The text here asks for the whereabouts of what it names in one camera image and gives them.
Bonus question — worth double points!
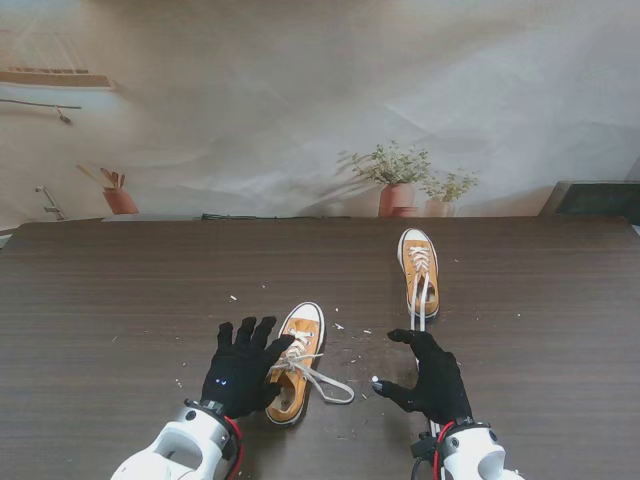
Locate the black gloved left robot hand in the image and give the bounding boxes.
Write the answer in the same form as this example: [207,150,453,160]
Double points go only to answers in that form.
[201,315,296,420]

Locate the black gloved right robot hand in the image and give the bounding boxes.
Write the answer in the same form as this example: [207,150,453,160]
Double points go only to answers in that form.
[370,328,474,426]

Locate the yellow canvas sneaker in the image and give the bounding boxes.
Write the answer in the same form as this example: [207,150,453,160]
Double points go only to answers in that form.
[397,227,441,320]
[264,301,326,429]

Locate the white shoelace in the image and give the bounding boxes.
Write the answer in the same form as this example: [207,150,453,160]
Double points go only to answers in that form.
[267,329,356,405]
[403,244,444,480]

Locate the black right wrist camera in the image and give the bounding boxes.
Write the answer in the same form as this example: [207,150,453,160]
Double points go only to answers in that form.
[410,432,440,459]

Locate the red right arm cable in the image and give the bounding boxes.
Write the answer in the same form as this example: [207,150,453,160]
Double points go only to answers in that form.
[432,421,457,480]

